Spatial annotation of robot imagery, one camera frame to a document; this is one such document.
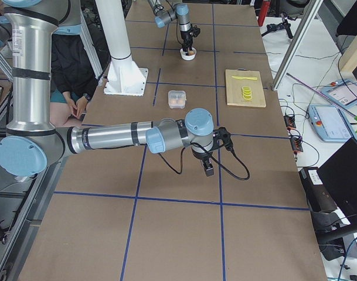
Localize grabber stick with green tip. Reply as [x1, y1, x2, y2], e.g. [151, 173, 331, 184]
[286, 73, 357, 133]

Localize black camera tripod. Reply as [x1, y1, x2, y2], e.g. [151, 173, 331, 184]
[261, 13, 297, 40]

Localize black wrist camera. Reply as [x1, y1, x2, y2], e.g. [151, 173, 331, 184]
[191, 25, 200, 37]
[212, 127, 234, 152]

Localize black computer box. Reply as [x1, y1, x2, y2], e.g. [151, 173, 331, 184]
[299, 167, 337, 213]

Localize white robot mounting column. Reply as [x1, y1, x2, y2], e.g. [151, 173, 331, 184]
[96, 0, 148, 96]

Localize seated person in black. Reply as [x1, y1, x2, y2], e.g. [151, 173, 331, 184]
[50, 34, 98, 127]

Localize near teach pendant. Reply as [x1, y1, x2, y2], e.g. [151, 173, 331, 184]
[308, 104, 353, 143]

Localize small orange circuit board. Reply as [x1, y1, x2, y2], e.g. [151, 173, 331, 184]
[283, 115, 297, 131]

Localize white ceramic bowl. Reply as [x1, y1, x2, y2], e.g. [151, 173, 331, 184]
[180, 47, 196, 61]

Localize yellow plastic knife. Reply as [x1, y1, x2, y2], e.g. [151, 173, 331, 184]
[232, 76, 258, 80]

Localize black monitor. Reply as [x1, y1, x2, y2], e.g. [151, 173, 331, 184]
[318, 138, 357, 223]

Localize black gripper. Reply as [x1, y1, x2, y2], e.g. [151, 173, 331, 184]
[191, 143, 214, 177]
[180, 26, 196, 54]

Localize far teach pendant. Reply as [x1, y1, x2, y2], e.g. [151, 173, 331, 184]
[320, 79, 357, 109]

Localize wooden cutting board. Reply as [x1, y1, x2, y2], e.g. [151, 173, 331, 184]
[225, 69, 266, 108]

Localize clear plastic egg box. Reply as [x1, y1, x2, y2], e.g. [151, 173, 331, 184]
[168, 90, 186, 109]

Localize teach pendant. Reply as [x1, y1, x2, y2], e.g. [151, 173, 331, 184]
[308, 104, 353, 143]
[320, 79, 357, 109]

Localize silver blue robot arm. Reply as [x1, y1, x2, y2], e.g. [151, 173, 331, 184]
[148, 1, 200, 59]
[0, 1, 218, 176]

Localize aluminium frame post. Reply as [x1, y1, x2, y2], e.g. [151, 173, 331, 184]
[271, 0, 323, 91]

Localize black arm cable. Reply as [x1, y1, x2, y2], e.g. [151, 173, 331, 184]
[158, 142, 251, 180]

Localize red cylinder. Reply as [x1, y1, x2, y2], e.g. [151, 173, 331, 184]
[257, 0, 270, 27]

